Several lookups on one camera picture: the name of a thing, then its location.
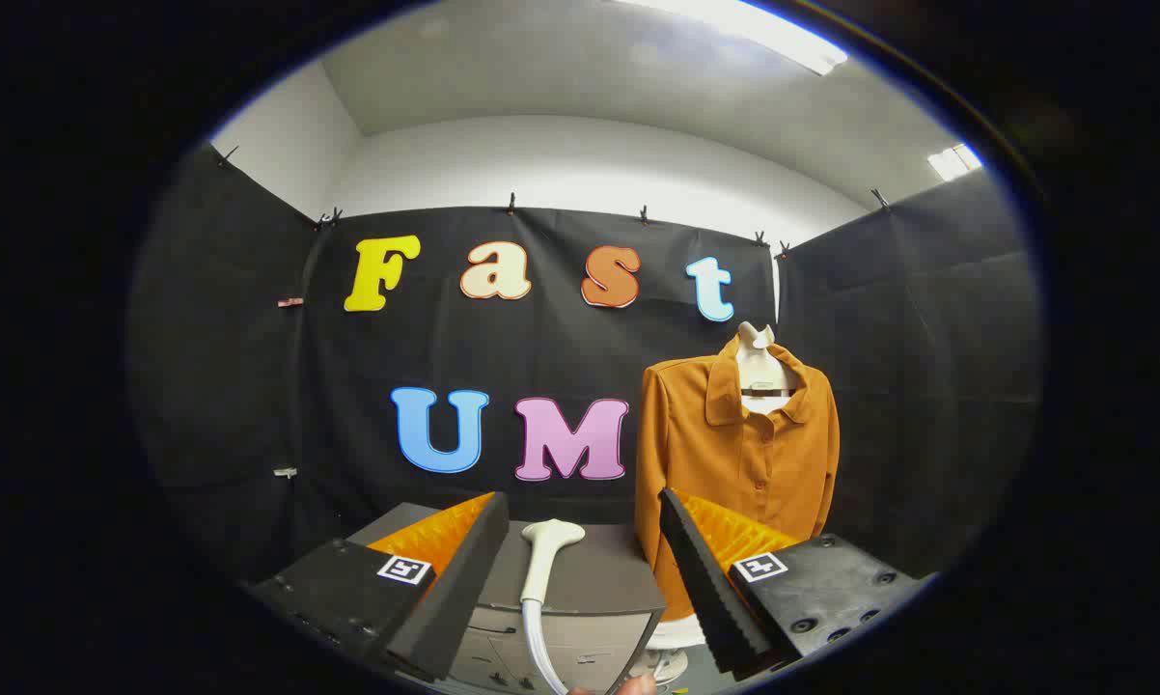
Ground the white garment steamer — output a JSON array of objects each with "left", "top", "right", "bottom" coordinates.
[{"left": 520, "top": 518, "right": 587, "bottom": 695}]

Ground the white stand base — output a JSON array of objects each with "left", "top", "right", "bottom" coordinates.
[{"left": 649, "top": 618, "right": 708, "bottom": 688}]

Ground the small ceiling light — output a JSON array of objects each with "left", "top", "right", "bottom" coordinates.
[{"left": 927, "top": 143, "right": 984, "bottom": 182}]

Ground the grey cabinet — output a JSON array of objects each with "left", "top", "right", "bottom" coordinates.
[{"left": 346, "top": 502, "right": 668, "bottom": 695}]

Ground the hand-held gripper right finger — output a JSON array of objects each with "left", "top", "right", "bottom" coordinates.
[{"left": 657, "top": 487, "right": 928, "bottom": 677}]

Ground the orange button shirt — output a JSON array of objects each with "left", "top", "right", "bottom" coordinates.
[{"left": 635, "top": 335, "right": 842, "bottom": 622}]

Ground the white clothes hanger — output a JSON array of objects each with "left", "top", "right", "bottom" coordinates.
[{"left": 734, "top": 321, "right": 795, "bottom": 416}]

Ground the long ceiling light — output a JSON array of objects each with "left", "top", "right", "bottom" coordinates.
[{"left": 619, "top": 0, "right": 849, "bottom": 76}]

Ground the row of black clips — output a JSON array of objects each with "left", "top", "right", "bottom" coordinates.
[{"left": 215, "top": 145, "right": 892, "bottom": 262}]

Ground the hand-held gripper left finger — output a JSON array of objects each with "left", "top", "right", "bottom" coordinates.
[{"left": 242, "top": 490, "right": 511, "bottom": 684}]

